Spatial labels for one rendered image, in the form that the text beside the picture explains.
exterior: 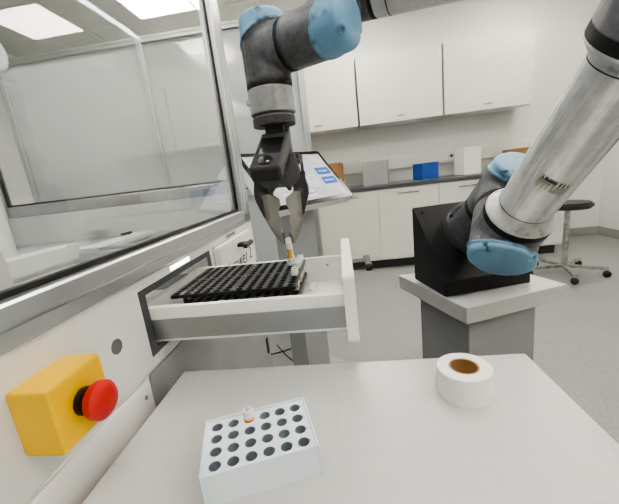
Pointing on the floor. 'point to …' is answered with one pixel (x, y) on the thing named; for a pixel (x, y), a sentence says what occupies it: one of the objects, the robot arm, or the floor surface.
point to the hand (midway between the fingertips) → (287, 236)
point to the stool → (568, 243)
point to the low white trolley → (388, 439)
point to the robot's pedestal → (482, 317)
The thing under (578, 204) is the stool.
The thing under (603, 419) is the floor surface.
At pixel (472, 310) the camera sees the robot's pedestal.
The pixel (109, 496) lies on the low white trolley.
